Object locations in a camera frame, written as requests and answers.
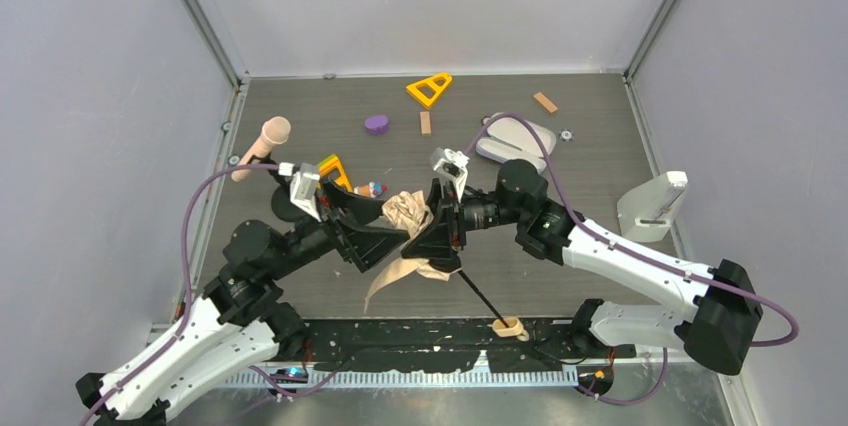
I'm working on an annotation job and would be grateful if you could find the orange green triangle block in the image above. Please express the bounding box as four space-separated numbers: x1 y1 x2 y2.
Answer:
318 154 353 192

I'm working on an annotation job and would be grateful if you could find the white stand holder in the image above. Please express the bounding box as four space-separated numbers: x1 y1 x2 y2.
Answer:
616 171 688 243

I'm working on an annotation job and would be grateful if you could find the beige folding umbrella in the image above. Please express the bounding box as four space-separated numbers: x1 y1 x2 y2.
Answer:
362 189 531 343

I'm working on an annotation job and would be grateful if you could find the white glasses case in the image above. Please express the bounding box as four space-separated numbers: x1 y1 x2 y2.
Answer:
475 117 559 173

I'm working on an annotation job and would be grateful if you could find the yellow triangle frame block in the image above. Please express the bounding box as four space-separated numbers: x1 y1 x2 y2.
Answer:
405 72 453 110

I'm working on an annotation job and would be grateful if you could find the pink toy microphone on stand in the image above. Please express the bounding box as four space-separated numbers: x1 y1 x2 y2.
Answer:
230 116 291 183

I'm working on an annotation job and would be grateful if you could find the purple heart-shaped box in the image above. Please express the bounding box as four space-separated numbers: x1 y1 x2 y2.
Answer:
364 114 390 136

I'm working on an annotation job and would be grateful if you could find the small wooden block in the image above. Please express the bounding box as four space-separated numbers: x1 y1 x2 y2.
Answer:
419 111 432 136
533 92 558 114

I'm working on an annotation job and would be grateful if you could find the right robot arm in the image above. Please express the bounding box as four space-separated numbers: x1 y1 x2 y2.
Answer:
401 160 763 375

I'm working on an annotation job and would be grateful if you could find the small ice cream toy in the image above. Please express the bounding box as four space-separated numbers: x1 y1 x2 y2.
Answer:
353 181 388 198

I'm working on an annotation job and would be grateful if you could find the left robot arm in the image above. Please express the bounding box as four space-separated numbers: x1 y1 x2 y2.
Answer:
76 174 410 425

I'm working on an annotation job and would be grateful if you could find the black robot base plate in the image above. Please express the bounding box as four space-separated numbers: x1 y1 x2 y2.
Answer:
269 317 636 373

